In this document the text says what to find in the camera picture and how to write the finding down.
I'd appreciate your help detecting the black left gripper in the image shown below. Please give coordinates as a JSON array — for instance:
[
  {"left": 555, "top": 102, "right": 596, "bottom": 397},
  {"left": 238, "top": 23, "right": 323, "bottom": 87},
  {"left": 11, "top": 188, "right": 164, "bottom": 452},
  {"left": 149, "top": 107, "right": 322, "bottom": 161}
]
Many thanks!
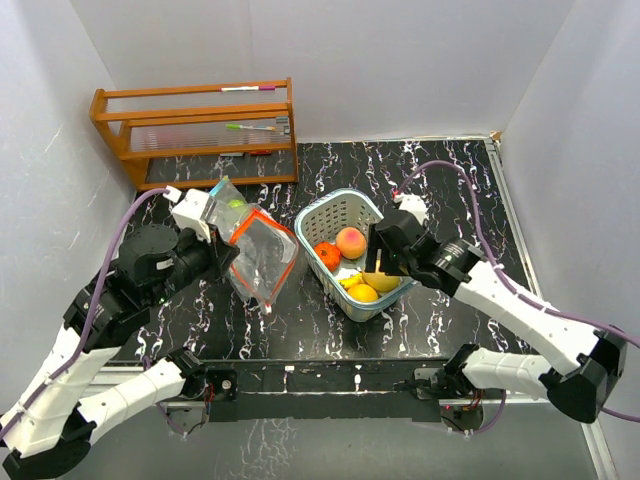
[{"left": 148, "top": 219, "right": 241, "bottom": 307}]

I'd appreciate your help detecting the pink orange peach fruit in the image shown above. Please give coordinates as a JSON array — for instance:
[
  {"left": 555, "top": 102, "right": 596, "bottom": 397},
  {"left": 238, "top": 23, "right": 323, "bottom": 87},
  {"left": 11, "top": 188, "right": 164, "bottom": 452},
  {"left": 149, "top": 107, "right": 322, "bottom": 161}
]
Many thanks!
[{"left": 335, "top": 227, "right": 367, "bottom": 260}]

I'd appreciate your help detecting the orange pumpkin toy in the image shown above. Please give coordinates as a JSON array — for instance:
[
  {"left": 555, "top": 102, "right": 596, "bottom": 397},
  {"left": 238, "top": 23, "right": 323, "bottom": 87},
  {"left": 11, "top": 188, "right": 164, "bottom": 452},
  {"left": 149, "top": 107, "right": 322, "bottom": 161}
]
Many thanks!
[{"left": 314, "top": 242, "right": 342, "bottom": 272}]

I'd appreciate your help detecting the yellow lemon fruit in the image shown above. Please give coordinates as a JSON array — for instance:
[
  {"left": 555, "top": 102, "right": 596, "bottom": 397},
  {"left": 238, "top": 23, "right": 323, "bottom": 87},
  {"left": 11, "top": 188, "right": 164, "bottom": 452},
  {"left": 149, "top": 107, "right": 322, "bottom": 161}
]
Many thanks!
[{"left": 347, "top": 283, "right": 379, "bottom": 303}]

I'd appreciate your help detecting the blue zipper clear bag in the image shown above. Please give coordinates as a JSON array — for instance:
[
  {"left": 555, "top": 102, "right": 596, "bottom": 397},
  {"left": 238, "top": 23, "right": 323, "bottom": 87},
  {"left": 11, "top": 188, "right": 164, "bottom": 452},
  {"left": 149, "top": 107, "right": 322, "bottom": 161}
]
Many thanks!
[{"left": 207, "top": 176, "right": 251, "bottom": 241}]

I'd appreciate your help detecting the red zipper clear bag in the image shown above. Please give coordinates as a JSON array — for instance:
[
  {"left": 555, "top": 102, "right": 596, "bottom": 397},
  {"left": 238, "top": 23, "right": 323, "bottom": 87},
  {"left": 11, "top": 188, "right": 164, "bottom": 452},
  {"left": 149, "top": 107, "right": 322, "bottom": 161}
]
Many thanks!
[{"left": 228, "top": 204, "right": 299, "bottom": 314}]

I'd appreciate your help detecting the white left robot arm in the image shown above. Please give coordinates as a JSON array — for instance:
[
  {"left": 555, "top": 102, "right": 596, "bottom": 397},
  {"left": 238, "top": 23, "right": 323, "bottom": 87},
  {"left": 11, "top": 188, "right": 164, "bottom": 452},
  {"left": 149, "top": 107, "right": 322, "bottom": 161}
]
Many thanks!
[{"left": 1, "top": 225, "right": 240, "bottom": 479}]

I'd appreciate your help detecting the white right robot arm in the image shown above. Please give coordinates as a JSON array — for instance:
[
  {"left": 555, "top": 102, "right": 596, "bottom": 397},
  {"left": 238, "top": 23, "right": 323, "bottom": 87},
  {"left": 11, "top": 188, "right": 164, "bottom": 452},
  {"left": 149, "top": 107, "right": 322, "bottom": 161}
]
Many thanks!
[{"left": 365, "top": 210, "right": 627, "bottom": 424}]

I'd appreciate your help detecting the yellow banana toy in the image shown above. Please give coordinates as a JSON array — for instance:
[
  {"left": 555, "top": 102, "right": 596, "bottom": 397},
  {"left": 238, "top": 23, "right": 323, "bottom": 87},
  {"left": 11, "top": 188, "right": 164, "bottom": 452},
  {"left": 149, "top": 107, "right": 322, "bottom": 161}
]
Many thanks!
[{"left": 339, "top": 272, "right": 364, "bottom": 291}]

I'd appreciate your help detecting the light blue plastic basket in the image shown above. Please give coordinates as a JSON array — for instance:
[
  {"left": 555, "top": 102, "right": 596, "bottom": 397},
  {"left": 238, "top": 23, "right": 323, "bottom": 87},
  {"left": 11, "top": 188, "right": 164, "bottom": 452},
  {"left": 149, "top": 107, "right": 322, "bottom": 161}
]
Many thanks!
[{"left": 294, "top": 188, "right": 416, "bottom": 322}]

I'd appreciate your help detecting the green capped marker pen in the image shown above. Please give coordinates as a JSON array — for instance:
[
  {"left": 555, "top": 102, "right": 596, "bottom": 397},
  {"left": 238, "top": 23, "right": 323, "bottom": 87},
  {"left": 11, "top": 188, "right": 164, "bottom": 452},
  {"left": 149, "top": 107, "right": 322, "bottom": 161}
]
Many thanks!
[{"left": 225, "top": 124, "right": 276, "bottom": 132}]

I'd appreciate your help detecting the wooden shelf rack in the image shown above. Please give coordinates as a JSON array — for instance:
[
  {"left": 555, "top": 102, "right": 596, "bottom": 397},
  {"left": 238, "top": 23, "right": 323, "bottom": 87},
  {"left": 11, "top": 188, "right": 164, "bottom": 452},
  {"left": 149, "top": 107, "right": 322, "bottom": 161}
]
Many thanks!
[{"left": 89, "top": 78, "right": 299, "bottom": 192}]

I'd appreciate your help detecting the pink white marker pen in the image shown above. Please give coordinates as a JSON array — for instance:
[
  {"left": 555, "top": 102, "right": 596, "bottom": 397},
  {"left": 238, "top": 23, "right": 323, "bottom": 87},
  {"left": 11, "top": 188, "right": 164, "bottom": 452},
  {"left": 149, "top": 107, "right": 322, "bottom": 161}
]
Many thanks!
[{"left": 219, "top": 85, "right": 277, "bottom": 93}]

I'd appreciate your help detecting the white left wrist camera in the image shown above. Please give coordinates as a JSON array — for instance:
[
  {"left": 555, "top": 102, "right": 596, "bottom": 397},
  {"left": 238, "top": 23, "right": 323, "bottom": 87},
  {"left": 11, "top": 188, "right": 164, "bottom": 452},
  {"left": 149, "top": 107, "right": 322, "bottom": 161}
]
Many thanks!
[{"left": 163, "top": 185, "right": 214, "bottom": 243}]

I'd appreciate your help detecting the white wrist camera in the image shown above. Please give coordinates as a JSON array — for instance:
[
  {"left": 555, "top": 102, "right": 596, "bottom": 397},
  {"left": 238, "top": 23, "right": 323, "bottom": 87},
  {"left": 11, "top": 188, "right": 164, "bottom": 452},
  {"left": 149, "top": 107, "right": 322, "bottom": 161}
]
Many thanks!
[
  {"left": 393, "top": 193, "right": 427, "bottom": 226},
  {"left": 163, "top": 185, "right": 214, "bottom": 243}
]

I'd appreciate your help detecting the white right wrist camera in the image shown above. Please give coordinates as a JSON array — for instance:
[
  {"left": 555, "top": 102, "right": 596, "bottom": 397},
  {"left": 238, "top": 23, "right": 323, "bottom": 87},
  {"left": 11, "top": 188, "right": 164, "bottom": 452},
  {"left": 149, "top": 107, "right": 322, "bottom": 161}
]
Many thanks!
[{"left": 393, "top": 193, "right": 427, "bottom": 226}]

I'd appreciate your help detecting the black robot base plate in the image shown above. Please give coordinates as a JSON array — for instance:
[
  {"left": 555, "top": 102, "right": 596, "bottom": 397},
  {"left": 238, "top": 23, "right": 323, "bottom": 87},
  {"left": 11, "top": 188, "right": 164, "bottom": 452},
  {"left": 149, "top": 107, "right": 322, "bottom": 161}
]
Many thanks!
[{"left": 104, "top": 357, "right": 507, "bottom": 425}]

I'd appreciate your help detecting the aluminium frame rail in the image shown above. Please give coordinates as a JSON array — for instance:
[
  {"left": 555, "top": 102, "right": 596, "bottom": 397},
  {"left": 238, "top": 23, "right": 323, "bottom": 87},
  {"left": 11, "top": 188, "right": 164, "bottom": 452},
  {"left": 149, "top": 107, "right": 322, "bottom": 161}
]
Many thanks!
[{"left": 485, "top": 131, "right": 620, "bottom": 479}]

